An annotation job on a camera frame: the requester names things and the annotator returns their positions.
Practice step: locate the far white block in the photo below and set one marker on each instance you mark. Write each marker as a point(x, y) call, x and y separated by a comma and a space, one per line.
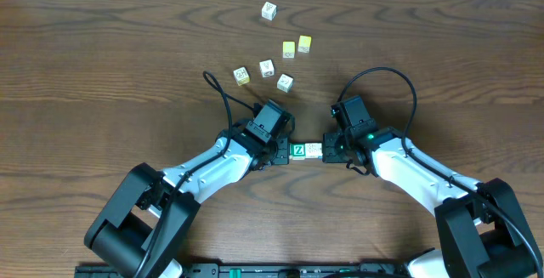
point(269, 11)

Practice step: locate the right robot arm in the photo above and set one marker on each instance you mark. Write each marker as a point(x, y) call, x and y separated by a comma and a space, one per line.
point(482, 229)

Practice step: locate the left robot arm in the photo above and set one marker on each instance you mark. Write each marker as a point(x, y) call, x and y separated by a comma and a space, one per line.
point(140, 229)

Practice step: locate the white block black drawing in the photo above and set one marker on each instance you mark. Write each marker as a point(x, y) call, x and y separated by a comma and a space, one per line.
point(267, 68)

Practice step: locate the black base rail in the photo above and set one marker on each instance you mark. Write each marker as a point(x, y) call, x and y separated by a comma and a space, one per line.
point(283, 270)

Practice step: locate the white block red side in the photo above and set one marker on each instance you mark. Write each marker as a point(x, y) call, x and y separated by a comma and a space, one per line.
point(313, 150)

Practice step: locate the green Z block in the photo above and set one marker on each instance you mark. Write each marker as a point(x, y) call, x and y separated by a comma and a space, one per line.
point(297, 152)

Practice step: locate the yellow block right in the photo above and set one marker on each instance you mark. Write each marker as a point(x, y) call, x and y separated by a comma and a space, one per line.
point(304, 44)

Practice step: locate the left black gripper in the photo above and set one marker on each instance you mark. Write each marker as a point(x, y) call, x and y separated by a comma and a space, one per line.
point(281, 152)

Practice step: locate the white block centre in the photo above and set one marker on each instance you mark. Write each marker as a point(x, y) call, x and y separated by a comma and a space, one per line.
point(285, 83)

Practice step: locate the yellow block left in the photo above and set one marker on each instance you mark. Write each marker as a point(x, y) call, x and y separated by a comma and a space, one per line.
point(288, 50)

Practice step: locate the white block yellow side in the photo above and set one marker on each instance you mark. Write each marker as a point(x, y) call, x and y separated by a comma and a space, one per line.
point(241, 76)

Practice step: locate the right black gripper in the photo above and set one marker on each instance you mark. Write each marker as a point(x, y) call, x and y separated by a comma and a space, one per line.
point(329, 155)

